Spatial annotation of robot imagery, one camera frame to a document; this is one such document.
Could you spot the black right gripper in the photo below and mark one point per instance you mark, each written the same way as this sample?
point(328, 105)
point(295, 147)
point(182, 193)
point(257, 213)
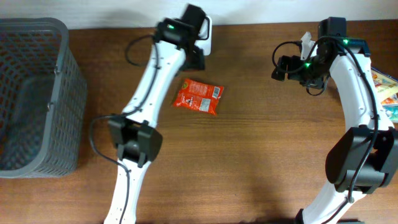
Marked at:
point(292, 61)

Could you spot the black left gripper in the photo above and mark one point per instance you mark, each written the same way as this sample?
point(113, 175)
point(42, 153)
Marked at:
point(203, 66)

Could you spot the red snack packet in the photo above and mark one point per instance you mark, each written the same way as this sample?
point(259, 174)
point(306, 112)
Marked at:
point(198, 96)

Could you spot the yellow chip bag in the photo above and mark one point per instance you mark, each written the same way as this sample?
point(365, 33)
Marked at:
point(386, 86)

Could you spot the teal tissue pack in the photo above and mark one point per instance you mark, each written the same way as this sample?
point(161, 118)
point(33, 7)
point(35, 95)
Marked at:
point(392, 113)

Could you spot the orange small box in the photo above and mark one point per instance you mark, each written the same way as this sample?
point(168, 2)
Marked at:
point(390, 101)

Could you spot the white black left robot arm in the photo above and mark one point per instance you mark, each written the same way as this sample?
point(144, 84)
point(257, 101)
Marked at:
point(177, 45)

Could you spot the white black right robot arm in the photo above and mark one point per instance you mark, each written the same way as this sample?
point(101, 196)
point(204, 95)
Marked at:
point(365, 158)

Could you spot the white barcode scanner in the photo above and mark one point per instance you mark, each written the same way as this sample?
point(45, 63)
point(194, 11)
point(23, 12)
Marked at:
point(205, 36)

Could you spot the grey plastic mesh basket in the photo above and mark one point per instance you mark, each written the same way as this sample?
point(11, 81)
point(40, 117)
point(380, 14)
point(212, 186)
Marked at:
point(43, 98)

